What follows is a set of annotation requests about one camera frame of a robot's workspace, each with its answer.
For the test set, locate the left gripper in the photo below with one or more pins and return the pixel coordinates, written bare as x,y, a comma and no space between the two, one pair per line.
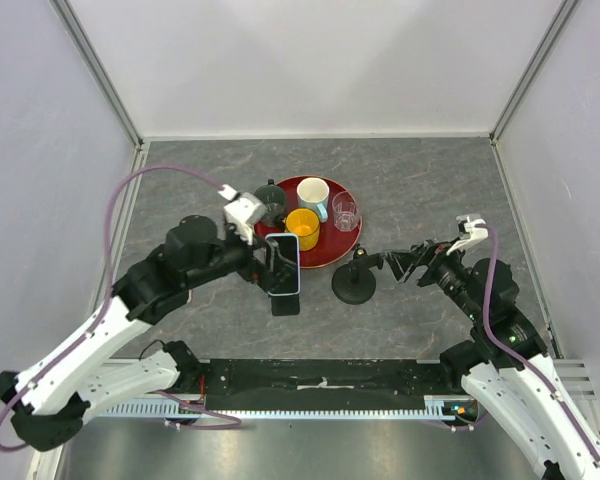
258,269

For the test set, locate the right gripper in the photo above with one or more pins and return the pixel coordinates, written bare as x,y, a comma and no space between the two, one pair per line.
402,262

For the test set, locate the blue case phone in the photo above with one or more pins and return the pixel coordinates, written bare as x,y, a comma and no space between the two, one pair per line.
282,262

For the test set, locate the black round-base phone stand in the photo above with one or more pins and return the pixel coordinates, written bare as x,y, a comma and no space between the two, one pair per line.
353,283

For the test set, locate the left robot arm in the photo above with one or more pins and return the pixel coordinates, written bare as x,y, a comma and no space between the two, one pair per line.
48,403

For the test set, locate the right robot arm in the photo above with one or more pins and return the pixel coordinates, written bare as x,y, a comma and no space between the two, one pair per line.
505,365

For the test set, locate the black folding phone stand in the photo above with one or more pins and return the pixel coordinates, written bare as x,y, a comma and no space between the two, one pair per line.
285,305

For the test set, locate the yellow mug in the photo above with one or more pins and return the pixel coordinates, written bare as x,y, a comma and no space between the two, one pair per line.
305,224

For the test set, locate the dark green mug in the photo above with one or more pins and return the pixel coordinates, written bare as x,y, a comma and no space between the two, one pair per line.
274,199

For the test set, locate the red round tray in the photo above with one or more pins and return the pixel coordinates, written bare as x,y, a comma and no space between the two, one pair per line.
332,244

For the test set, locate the clear glass cup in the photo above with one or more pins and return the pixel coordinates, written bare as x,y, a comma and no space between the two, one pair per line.
345,211

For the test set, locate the light blue mug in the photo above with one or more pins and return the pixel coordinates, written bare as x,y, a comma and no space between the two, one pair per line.
313,194

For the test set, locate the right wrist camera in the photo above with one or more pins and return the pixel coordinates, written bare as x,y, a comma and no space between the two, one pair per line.
471,233

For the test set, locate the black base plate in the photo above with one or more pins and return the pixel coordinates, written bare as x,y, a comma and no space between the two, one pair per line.
318,385

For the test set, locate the slotted cable duct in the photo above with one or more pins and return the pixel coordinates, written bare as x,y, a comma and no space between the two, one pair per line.
435,408

